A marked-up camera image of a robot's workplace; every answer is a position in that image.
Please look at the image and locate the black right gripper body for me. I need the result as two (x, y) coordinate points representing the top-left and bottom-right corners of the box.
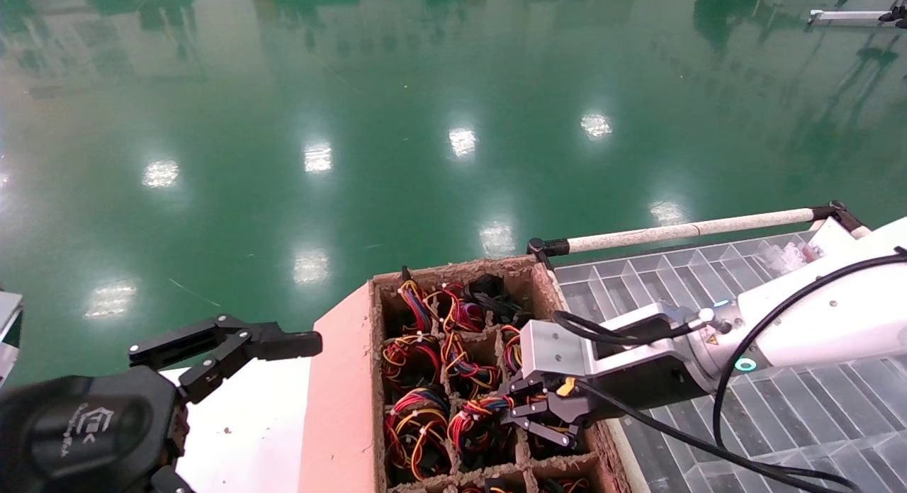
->
(551, 353), (711, 428)

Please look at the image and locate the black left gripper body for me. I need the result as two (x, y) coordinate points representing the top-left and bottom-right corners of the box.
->
(0, 367), (190, 493)

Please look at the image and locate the brown cardboard divider box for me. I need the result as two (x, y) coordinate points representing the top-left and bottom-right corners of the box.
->
(298, 254), (636, 493)

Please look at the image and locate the clear plastic divider tray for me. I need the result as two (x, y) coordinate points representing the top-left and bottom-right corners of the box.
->
(570, 246), (907, 493)

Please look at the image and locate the white flat panel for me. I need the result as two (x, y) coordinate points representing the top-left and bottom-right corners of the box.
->
(159, 357), (314, 493)

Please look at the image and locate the silver grey edge panel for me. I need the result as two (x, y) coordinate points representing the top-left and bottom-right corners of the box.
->
(0, 290), (23, 389)

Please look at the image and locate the clear plastic compartment tray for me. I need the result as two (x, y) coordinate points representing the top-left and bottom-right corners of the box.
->
(551, 227), (907, 493)

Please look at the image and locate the small clear plastic bag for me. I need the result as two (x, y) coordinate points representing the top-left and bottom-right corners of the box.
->
(761, 239), (828, 276)

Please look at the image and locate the white wheeled support stand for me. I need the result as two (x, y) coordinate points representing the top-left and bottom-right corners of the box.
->
(808, 0), (907, 30)

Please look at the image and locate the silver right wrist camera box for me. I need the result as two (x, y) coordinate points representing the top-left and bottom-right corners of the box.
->
(519, 319), (597, 378)

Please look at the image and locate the short black camera cable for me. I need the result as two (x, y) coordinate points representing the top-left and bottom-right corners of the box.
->
(551, 305), (732, 342)

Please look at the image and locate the black coiled power cord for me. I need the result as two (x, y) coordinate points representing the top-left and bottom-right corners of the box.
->
(466, 272), (537, 329)

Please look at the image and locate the black rail corner joint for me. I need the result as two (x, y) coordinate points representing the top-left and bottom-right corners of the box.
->
(811, 200), (869, 232)
(527, 236), (571, 260)

